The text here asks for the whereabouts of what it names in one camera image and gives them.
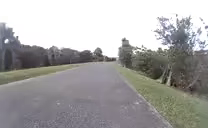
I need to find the grey asphalt road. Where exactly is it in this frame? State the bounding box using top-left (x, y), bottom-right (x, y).
top-left (0, 61), bottom-right (173, 128)

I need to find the long dark hedge row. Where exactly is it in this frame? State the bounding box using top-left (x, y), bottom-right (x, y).
top-left (0, 22), bottom-right (117, 74)

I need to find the grass verge with bushes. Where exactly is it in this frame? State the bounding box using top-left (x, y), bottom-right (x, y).
top-left (111, 62), bottom-right (208, 128)

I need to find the tall tree with pale trunk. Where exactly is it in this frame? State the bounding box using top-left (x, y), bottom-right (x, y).
top-left (153, 13), bottom-right (208, 87)

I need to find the grass verge beside hedge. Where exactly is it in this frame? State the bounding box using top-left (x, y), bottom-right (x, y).
top-left (0, 62), bottom-right (90, 88)

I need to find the row of bushes and trees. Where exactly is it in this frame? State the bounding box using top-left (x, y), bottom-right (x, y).
top-left (117, 37), bottom-right (208, 101)

